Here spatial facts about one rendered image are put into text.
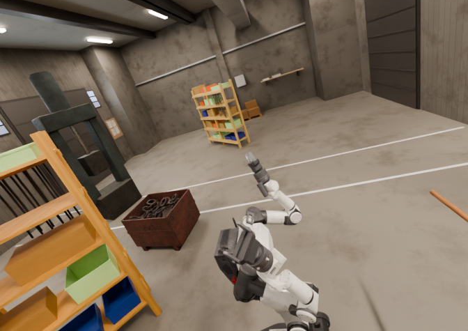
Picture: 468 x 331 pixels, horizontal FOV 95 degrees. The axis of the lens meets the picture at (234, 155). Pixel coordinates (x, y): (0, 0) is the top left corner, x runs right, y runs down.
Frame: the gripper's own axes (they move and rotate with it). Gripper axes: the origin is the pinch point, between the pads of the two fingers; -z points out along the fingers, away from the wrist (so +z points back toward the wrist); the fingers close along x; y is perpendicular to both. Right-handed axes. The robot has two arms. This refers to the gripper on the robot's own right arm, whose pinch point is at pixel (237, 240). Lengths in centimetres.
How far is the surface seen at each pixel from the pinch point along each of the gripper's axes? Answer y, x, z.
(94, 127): -512, 148, -47
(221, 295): -144, -22, 155
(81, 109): -499, 158, -88
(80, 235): -188, -31, 2
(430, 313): 29, 37, 204
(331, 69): -237, 780, 356
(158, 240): -277, 0, 121
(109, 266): -194, -44, 44
